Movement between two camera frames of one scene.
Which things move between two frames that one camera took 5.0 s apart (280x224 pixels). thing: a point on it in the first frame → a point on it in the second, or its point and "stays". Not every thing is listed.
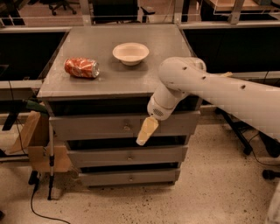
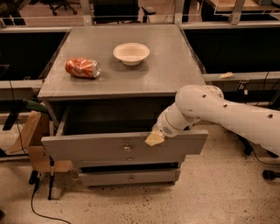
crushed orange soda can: x=82 y=67 stays
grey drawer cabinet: x=98 y=87 stays
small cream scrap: x=227 y=73 stays
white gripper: x=156 y=110 → x=164 y=125
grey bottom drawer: x=129 y=178 stays
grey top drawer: x=120 y=125 → x=61 y=147
